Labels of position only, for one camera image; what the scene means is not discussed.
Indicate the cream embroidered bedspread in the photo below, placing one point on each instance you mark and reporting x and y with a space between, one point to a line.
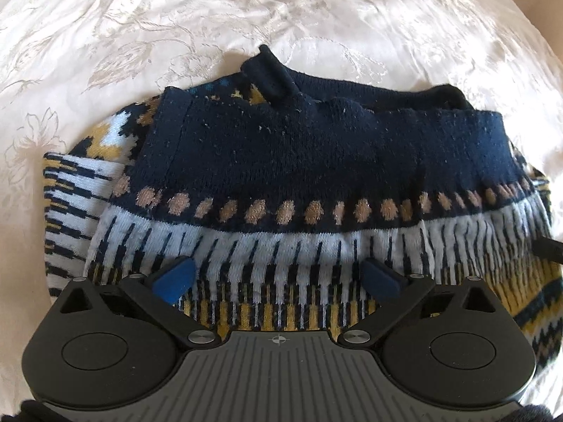
176 22

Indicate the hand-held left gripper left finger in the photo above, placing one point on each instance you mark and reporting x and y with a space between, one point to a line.
176 276

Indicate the navy yellow white patterned sweater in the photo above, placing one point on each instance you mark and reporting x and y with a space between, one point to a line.
308 162

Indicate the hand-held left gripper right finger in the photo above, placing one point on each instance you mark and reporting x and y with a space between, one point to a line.
380 278

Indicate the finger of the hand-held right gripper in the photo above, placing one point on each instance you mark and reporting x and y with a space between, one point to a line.
550 250

